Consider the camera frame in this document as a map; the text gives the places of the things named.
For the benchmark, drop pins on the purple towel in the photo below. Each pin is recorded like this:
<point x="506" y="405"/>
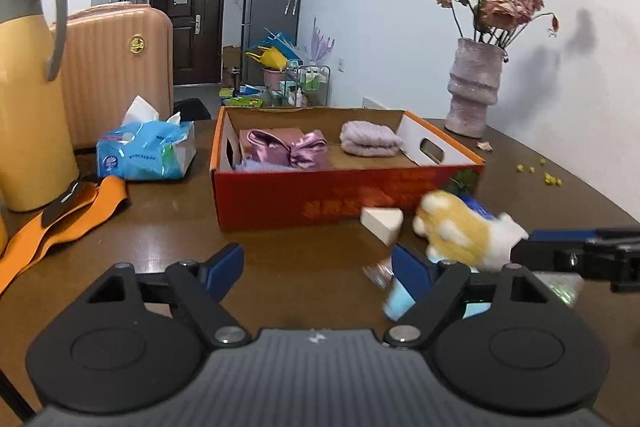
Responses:
<point x="370" y="138"/>

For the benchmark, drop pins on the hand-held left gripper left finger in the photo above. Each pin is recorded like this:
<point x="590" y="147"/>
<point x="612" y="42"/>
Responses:
<point x="227" y="264"/>

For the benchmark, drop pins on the yellow and white plush toy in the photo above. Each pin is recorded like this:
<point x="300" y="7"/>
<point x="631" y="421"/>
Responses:
<point x="465" y="237"/>

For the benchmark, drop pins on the blue textured cloth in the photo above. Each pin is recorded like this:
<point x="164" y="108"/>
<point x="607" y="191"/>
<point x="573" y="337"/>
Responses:
<point x="255" y="166"/>

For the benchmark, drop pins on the black chair seat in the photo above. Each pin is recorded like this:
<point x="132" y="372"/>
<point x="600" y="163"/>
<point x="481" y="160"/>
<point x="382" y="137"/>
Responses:
<point x="192" y="109"/>

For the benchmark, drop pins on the yellow bag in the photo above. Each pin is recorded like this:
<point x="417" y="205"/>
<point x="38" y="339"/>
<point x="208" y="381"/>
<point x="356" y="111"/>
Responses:
<point x="270" y="58"/>

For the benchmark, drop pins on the pink satin bow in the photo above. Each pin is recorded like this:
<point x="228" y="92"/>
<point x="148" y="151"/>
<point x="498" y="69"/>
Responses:
<point x="285" y="147"/>

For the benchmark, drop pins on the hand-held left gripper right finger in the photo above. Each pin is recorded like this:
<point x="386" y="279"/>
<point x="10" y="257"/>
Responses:
<point x="410" y="267"/>

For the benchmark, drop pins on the blue tissue pack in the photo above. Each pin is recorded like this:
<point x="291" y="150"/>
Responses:
<point x="145" y="152"/>

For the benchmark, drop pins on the blue shopping bags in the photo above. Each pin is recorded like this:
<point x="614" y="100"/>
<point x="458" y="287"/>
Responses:
<point x="280" y="44"/>

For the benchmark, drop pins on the white wedge sponge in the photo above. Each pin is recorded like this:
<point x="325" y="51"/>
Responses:
<point x="382" y="222"/>

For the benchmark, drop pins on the grey refrigerator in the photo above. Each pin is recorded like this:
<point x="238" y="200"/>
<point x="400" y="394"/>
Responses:
<point x="270" y="12"/>

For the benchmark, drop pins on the pink bucket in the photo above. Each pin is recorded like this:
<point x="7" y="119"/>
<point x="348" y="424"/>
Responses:
<point x="272" y="78"/>

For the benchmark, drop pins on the pink ribbed suitcase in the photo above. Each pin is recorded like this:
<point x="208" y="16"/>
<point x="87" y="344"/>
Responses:
<point x="120" y="72"/>

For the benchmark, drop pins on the yellow thermos jug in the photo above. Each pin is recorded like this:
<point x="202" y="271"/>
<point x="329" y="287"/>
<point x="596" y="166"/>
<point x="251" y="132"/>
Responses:
<point x="25" y="107"/>

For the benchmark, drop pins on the fallen rose petal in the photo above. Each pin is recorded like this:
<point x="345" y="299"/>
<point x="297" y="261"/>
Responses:
<point x="485" y="146"/>

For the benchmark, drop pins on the green packets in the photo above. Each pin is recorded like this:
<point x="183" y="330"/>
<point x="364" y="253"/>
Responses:
<point x="245" y="99"/>

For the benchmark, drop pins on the lilac umbrella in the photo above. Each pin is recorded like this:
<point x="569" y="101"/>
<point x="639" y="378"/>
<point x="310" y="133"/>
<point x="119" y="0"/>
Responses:
<point x="322" y="42"/>

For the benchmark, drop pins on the scattered yellow crumbs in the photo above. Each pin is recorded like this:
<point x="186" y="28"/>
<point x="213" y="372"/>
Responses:
<point x="550" y="179"/>

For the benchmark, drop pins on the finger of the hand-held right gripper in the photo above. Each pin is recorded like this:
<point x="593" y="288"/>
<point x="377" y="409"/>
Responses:
<point x="560" y="236"/>
<point x="550" y="257"/>

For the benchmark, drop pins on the dark brown entrance door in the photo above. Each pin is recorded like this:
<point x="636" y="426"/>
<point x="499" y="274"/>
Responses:
<point x="187" y="22"/>

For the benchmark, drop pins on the red cardboard box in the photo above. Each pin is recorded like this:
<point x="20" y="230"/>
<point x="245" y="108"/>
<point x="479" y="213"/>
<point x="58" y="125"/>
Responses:
<point x="310" y="197"/>

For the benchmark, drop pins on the pink ceramic vase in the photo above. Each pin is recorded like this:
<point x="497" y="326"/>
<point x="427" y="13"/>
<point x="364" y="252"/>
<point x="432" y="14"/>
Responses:
<point x="472" y="92"/>

